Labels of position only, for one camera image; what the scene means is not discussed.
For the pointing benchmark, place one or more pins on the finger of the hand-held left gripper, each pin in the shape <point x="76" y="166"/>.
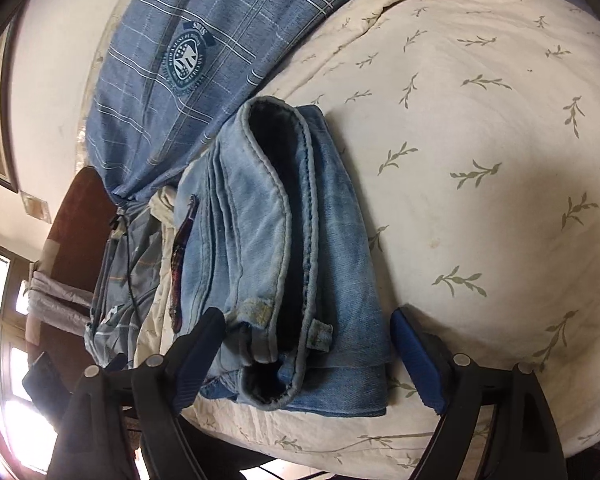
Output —
<point x="42" y="380"/>

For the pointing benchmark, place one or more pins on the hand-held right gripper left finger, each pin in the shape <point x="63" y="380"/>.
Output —
<point x="200" y="357"/>

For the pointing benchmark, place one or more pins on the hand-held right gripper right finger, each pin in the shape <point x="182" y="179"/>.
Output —
<point x="416" y="361"/>

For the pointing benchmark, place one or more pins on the light blue denim pants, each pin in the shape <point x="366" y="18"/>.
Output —
<point x="330" y="260"/>

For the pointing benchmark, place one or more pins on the grey hanging cloth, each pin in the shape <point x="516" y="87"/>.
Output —
<point x="55" y="305"/>

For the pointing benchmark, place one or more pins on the wooden framed window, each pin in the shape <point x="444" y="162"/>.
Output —
<point x="0" y="310"/>

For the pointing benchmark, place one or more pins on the grey striped clothing heap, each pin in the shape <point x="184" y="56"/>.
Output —
<point x="130" y="285"/>

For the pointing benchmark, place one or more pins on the brown headboard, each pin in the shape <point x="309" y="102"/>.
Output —
<point x="80" y="240"/>

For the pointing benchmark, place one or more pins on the cream leaf-print blanket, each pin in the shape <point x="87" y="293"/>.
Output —
<point x="480" y="110"/>

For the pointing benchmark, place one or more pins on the small wall picture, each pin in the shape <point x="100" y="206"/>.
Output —
<point x="34" y="205"/>

